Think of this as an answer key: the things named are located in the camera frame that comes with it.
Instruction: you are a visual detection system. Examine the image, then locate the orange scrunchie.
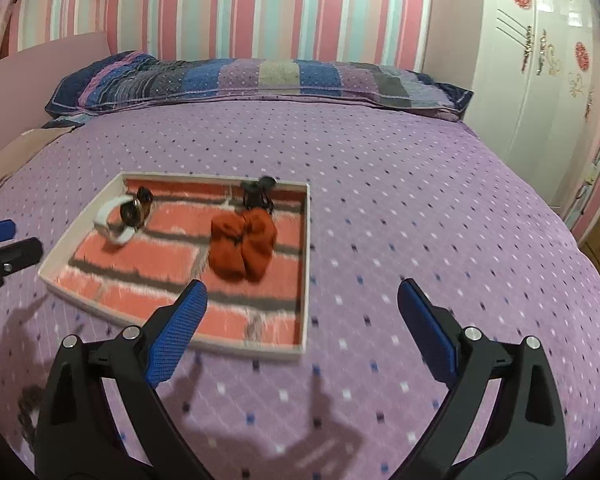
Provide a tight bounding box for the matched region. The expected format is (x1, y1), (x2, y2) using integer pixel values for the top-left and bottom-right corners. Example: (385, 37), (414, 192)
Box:
(207, 208), (279, 283)

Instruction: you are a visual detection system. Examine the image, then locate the purple diamond-pattern bedspread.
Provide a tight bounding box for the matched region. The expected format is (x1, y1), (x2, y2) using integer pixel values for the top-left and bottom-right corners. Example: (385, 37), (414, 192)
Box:
(0, 96), (600, 480)

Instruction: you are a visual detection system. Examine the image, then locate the white strap wristwatch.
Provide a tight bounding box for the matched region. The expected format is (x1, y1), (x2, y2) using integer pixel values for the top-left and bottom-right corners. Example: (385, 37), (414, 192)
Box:
(93, 195), (148, 247)

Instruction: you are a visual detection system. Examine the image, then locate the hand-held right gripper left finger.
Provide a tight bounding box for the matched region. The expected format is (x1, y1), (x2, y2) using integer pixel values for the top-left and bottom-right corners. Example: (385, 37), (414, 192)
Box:
(32, 279), (210, 480)

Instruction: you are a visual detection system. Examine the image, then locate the brick-pattern jewelry tray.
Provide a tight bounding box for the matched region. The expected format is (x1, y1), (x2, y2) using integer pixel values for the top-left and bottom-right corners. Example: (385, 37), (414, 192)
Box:
(37, 171), (312, 359)

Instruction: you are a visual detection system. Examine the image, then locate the pink padded headboard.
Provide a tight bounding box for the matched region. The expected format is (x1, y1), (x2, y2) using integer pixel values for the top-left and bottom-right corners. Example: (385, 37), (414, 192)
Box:
(0, 30), (112, 166)

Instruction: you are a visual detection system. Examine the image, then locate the patchwork striped pillow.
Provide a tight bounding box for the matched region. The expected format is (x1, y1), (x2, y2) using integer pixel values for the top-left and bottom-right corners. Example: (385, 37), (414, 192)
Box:
(45, 51), (474, 122)

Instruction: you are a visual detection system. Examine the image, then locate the white wardrobe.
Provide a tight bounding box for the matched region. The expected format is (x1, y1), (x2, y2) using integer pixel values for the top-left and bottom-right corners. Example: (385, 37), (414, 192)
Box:
(462, 0), (600, 211)

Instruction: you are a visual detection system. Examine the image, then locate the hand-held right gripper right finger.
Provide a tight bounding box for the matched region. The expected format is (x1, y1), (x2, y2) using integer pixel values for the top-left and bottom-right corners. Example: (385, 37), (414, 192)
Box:
(392, 278), (567, 480)

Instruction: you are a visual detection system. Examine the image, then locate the black claw hair clip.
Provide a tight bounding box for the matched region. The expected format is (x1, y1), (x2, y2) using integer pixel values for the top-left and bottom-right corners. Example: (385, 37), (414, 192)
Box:
(240, 175), (277, 212)

